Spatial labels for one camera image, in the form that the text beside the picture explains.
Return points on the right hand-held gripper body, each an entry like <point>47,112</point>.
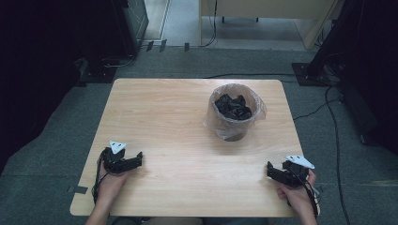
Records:
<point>291,175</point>

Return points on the person's right hand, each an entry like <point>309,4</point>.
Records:
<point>297,197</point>

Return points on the person's left hand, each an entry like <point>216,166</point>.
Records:
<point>113,184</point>

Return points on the light wooden cabinet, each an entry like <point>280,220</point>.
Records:
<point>269,7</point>

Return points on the grey tape piece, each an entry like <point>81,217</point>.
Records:
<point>80,189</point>

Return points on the black crumpled plastic bag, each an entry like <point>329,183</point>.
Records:
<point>233,108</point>

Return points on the brown round bin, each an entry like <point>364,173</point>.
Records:
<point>231,128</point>

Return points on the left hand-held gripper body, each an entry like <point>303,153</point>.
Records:
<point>120,164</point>

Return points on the black stand base plate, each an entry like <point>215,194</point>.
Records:
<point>308,76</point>
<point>98,75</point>

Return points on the black curtain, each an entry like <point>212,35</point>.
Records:
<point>372,72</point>
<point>34,78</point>

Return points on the black glass-front cabinet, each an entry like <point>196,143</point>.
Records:
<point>134,22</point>

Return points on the bin with plastic bag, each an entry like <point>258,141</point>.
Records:
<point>216,123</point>

